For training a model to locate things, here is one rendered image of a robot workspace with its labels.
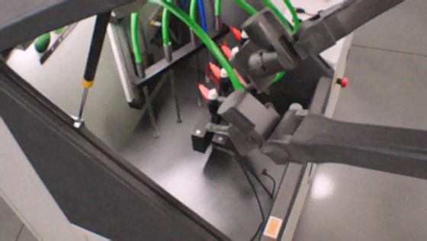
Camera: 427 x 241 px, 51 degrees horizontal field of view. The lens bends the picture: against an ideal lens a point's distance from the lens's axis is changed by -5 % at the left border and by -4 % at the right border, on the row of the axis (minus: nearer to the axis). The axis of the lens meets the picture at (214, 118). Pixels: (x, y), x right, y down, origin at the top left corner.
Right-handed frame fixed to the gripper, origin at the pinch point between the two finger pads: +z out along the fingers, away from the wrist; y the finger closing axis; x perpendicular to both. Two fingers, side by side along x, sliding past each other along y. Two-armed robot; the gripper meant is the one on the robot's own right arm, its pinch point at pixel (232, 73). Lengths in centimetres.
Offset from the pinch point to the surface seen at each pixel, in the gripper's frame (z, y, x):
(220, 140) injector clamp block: 16.6, -15.0, 4.7
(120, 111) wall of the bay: 39.8, 5.2, 12.2
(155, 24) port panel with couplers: 32.1, 18.4, -10.7
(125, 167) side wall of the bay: -1.8, 2.9, 34.1
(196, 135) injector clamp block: 21.1, -10.5, 7.1
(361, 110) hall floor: 82, -90, -109
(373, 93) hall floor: 83, -90, -125
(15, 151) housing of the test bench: 24, 18, 44
